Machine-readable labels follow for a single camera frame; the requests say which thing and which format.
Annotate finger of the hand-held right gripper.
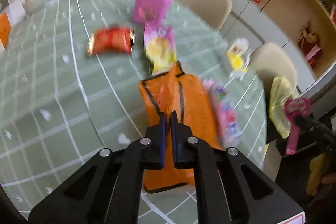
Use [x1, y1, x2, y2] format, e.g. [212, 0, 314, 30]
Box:
[294, 115, 336, 139]
[295, 140, 334, 156]

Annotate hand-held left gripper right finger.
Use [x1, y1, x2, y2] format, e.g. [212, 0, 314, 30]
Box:
[171, 111, 302, 224]

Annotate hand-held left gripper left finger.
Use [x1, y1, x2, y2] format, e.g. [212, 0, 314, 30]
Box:
[28, 112, 167, 224]

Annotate pink plastic wrapper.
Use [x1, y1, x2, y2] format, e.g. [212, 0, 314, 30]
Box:
[285, 98, 312, 156]

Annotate orange snack bag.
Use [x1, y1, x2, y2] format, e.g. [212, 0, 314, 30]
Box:
[138, 61, 223, 194]

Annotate black trash bin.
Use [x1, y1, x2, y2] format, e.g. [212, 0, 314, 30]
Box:
[266, 130, 297, 188]

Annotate pink colourful packet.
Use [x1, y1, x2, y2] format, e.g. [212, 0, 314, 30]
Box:
[203, 78, 243, 147]

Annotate purple yellow chip bag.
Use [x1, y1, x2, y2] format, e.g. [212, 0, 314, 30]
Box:
[144, 25, 177, 75]

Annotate red snack packet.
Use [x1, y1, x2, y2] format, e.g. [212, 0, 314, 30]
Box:
[86, 26, 135, 58]

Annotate yellow cushion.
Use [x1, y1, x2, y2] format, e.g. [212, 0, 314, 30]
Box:
[308, 154, 331, 197]

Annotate beige dining chair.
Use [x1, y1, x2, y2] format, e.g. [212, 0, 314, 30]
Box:
[248, 42, 298, 98]
[175, 0, 233, 30]

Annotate dried flower bouquet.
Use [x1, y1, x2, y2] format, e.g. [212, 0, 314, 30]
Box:
[298, 22, 322, 62]

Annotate yellow white snack packet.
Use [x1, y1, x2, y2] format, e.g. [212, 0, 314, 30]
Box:
[226, 38, 252, 80]

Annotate white sideboard cabinet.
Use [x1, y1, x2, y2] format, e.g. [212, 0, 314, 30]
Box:
[173, 0, 317, 80]

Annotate pink toy box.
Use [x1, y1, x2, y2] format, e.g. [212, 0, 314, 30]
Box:
[132, 0, 175, 26]

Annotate pale green bowl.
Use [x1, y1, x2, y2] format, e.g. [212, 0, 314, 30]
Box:
[21, 0, 49, 13]

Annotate orange white tissue box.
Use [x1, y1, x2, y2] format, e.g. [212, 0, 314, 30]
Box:
[0, 12, 11, 50]

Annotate black power cable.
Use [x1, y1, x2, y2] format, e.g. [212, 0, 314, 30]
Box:
[260, 0, 277, 13]

